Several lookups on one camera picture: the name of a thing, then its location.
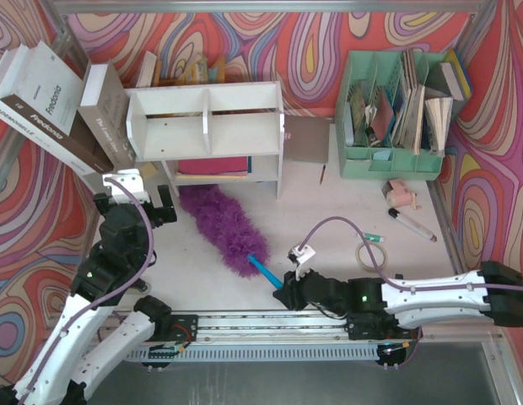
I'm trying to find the purple fluffy duster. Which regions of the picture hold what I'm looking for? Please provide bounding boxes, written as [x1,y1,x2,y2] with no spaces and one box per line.
[179,185,283,289]

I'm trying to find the white black stapler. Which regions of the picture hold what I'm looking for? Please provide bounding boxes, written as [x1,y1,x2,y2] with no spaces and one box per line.
[133,283,151,295]

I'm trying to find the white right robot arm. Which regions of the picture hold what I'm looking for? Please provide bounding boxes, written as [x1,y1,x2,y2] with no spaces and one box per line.
[273,261,523,340]

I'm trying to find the white wooden bookshelf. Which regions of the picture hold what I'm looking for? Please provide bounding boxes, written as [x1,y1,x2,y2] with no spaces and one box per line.
[126,82,284,189]

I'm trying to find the yellow sticky note pad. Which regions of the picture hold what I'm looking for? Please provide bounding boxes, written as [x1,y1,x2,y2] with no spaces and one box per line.
[137,162,159,181]

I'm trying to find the green white glue stick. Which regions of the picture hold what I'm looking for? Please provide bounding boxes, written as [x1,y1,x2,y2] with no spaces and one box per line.
[364,233,384,243]

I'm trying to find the white marker pen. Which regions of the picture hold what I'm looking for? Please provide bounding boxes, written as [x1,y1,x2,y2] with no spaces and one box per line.
[388,208,437,242]

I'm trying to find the brown pencil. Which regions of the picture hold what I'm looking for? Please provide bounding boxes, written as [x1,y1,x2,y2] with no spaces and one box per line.
[319,165,326,185]

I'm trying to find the pink pig figurine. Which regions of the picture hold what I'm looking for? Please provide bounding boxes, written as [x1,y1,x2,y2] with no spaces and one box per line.
[381,179,421,210]

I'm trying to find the taupe Lonely City book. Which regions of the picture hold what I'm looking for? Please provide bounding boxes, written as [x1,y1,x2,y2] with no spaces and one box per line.
[78,63,136,170]

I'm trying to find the books behind shelf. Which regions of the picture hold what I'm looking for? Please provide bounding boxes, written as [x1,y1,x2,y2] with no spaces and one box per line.
[130,51,226,88]

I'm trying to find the grey notebook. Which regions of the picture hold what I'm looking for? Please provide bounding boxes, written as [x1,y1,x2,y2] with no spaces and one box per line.
[283,116,331,164]

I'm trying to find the brown Fredonia book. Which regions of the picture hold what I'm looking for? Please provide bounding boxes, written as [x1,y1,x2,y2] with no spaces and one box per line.
[0,40,115,175]

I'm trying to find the green file organizer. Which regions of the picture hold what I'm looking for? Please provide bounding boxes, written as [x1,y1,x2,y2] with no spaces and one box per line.
[335,49,460,181]

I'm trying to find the white Mademoiselle book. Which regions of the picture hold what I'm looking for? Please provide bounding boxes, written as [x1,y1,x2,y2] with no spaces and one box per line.
[0,46,81,170]

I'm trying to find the grey book in organizer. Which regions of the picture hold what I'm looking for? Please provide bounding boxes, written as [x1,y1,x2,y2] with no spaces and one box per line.
[426,48,472,101]

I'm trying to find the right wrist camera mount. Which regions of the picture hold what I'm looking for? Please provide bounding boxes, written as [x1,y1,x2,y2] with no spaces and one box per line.
[288,244,315,281]

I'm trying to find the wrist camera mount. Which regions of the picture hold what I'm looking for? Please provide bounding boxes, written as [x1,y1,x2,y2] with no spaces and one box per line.
[102,169,151,205]
[288,244,315,281]

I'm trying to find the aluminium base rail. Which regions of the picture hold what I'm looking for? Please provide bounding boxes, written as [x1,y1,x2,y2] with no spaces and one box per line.
[88,310,499,364]

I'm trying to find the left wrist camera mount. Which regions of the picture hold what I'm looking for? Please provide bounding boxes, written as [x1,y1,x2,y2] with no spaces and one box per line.
[102,169,151,205]

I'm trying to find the tape roll ring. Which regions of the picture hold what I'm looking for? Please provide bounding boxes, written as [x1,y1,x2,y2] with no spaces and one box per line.
[354,240,388,271]

